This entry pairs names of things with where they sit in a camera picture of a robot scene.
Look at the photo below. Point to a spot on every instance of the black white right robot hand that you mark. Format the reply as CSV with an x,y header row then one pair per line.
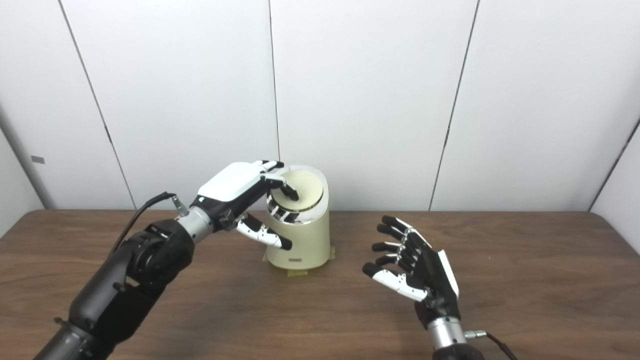
x,y
432,280

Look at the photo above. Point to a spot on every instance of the cream-colored lidded bin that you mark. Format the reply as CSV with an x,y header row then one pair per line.
x,y
310,235

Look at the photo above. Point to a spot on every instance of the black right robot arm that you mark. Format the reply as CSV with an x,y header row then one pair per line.
x,y
447,337

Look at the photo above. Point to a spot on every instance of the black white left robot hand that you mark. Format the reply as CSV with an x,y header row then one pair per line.
x,y
230,187

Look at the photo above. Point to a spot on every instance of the small grey wall label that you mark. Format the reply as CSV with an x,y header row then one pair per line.
x,y
38,159

